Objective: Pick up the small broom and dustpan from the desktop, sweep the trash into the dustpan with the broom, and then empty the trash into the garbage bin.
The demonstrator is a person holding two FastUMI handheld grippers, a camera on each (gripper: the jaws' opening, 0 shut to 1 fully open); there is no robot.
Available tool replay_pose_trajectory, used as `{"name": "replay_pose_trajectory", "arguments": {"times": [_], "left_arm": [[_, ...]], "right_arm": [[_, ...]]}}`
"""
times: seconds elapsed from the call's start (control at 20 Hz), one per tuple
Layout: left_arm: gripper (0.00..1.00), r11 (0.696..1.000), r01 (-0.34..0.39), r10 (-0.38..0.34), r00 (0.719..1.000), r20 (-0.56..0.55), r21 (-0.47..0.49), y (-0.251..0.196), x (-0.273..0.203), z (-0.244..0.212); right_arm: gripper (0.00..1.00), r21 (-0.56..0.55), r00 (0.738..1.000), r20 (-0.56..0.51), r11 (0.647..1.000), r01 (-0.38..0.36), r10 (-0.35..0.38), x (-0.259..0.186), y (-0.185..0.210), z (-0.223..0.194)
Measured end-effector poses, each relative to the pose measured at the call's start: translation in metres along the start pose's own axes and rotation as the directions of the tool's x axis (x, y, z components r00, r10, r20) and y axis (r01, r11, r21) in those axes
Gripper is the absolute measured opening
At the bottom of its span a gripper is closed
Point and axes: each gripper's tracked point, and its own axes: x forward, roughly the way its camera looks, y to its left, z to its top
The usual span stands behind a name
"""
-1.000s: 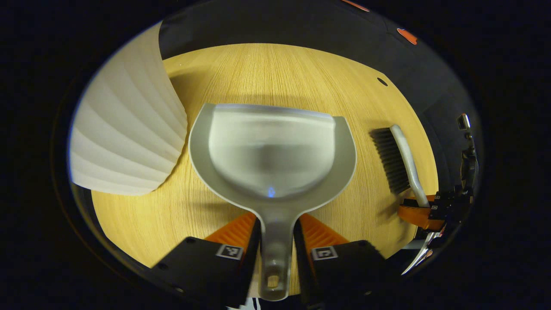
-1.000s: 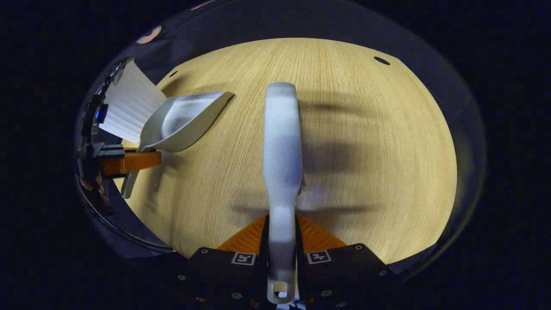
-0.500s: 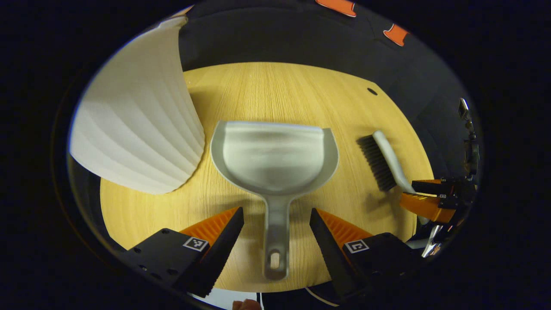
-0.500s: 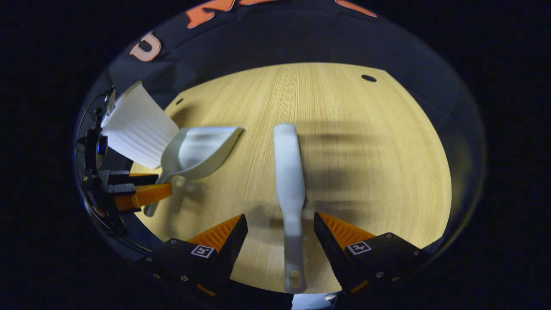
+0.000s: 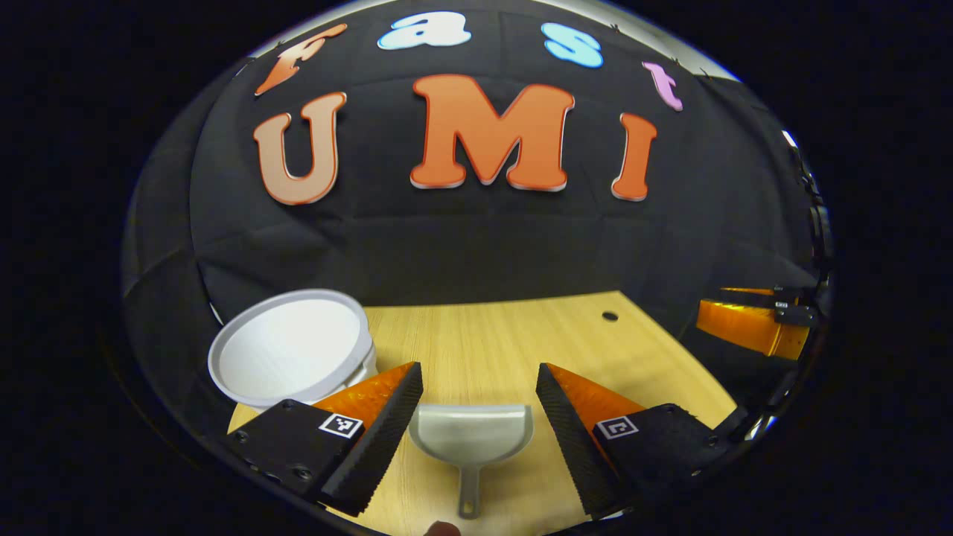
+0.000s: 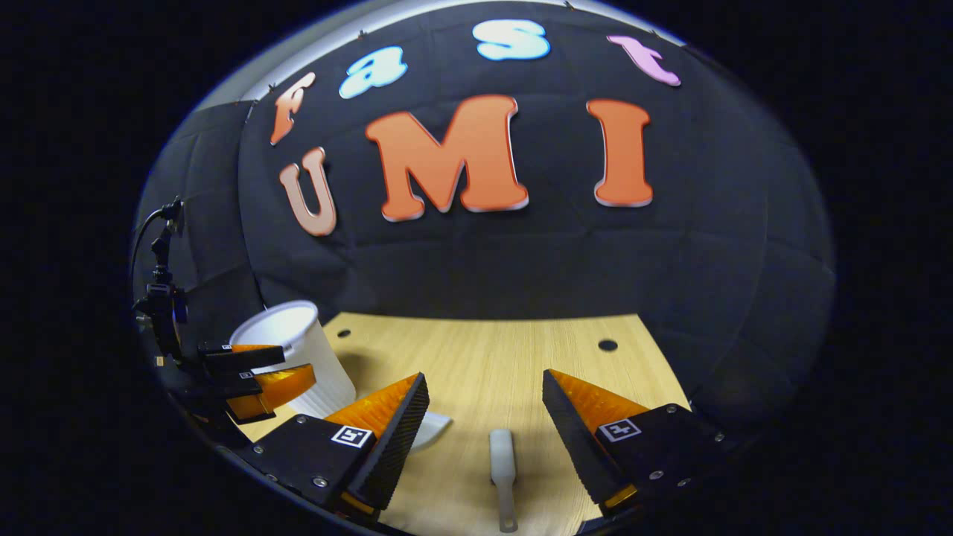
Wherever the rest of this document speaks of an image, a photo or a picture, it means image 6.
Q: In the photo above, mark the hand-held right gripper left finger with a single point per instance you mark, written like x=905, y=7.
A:
x=394, y=439

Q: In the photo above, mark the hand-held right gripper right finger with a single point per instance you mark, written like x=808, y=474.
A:
x=573, y=439

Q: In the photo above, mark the white ribbed garbage bin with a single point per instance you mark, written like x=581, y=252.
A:
x=305, y=350

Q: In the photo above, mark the light wooden desktop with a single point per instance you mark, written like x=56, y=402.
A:
x=484, y=365

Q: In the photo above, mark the grey plastic dustpan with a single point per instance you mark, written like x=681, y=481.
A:
x=435, y=428

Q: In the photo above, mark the small grey broom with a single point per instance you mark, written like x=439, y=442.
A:
x=502, y=454

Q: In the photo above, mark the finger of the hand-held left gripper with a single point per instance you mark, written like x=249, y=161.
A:
x=246, y=359
x=275, y=391

